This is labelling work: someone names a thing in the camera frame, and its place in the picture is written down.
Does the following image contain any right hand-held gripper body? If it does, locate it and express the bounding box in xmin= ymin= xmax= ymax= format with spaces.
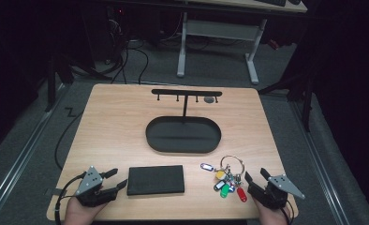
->
xmin=247 ymin=173 xmax=306 ymax=210

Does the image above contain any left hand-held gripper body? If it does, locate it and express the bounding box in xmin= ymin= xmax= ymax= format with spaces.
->
xmin=75 ymin=165 xmax=120 ymax=208

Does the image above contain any key bunch with coloured tags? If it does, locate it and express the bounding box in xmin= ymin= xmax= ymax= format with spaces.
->
xmin=199 ymin=155 xmax=248 ymax=203

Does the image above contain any black wallet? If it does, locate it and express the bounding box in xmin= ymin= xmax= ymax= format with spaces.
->
xmin=126 ymin=164 xmax=186 ymax=197

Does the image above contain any black key stand with tray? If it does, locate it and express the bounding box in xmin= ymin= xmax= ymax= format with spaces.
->
xmin=145 ymin=88 xmax=223 ymax=155

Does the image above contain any person's right hand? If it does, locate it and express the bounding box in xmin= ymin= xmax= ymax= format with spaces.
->
xmin=253 ymin=197 xmax=292 ymax=225

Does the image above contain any person's left hand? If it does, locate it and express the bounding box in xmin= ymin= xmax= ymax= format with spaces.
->
xmin=63 ymin=196 xmax=108 ymax=225

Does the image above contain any grey tape piece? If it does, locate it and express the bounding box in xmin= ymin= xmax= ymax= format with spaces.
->
xmin=43 ymin=187 xmax=65 ymax=198

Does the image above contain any black metal stand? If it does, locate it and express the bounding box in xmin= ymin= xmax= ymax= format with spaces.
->
xmin=44 ymin=52 xmax=111 ymax=113
xmin=258 ymin=59 xmax=317 ymax=133

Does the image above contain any white-framed desk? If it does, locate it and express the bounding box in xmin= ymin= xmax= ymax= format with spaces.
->
xmin=176 ymin=0 xmax=308 ymax=86

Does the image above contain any black keyboard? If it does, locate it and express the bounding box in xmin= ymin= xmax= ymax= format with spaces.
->
xmin=255 ymin=0 xmax=288 ymax=8

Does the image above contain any left hand-held gripper cable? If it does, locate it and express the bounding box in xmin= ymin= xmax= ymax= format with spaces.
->
xmin=53 ymin=173 xmax=87 ymax=225

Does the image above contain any hand-held gripper cable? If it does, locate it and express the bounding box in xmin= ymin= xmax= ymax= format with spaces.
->
xmin=53 ymin=173 xmax=87 ymax=225
xmin=280 ymin=207 xmax=295 ymax=225

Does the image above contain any right hand-held gripper cable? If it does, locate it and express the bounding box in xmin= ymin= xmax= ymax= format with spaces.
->
xmin=280 ymin=207 xmax=295 ymax=225

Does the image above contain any black floor cable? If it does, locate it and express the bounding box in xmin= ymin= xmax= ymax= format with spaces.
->
xmin=53 ymin=107 xmax=84 ymax=172

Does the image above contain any metal floor rail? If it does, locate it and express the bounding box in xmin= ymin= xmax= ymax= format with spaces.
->
xmin=288 ymin=100 xmax=351 ymax=225
xmin=0 ymin=83 xmax=68 ymax=218

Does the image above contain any bundle of black cables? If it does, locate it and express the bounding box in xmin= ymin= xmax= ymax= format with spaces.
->
xmin=102 ymin=12 xmax=150 ymax=85

